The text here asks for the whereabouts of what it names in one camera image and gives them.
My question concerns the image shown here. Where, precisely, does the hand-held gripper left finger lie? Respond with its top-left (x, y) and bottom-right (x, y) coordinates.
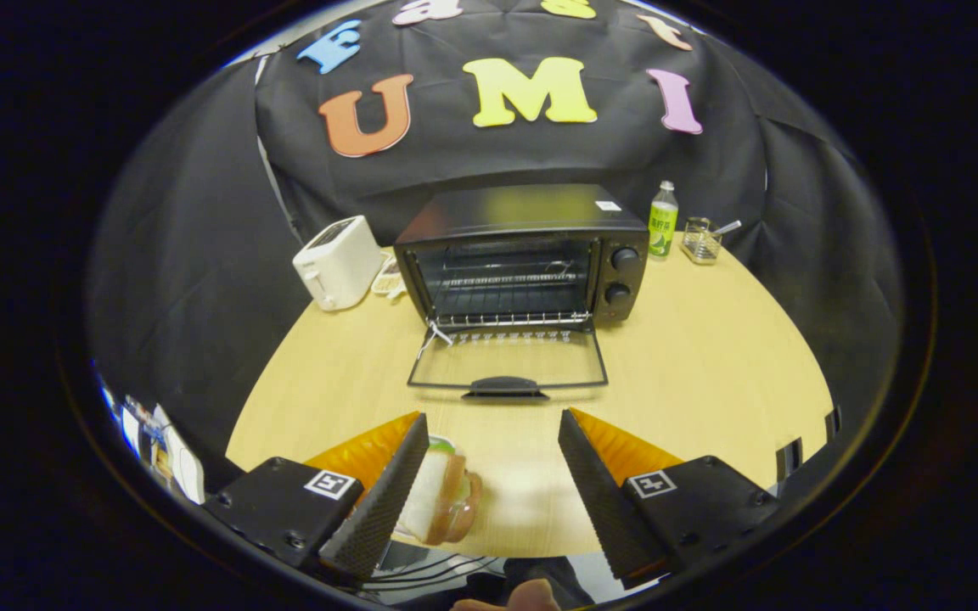
top-left (200, 412), bottom-right (430, 582)

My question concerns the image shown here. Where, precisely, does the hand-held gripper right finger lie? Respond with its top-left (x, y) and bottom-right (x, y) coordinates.
top-left (557, 407), bottom-right (783, 591)

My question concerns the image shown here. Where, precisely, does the white bread sandwich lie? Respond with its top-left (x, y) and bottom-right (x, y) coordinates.
top-left (396, 437), bottom-right (483, 546)

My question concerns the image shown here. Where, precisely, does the black toaster oven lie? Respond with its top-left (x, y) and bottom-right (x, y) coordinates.
top-left (393, 184), bottom-right (651, 401)

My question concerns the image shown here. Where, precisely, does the white pop-up toaster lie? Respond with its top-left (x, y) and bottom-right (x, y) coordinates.
top-left (292, 215), bottom-right (384, 312)

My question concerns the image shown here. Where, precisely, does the green label plastic bottle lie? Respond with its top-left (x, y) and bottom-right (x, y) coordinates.
top-left (648, 180), bottom-right (679, 260)

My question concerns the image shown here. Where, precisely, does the white string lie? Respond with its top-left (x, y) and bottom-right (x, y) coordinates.
top-left (419, 319), bottom-right (454, 359)

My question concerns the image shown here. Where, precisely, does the white power cord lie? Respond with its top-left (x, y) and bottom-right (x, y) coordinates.
top-left (370, 253), bottom-right (407, 300)

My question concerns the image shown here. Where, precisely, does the wire mesh holder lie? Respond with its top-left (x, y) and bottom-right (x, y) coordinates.
top-left (681, 217), bottom-right (723, 266)

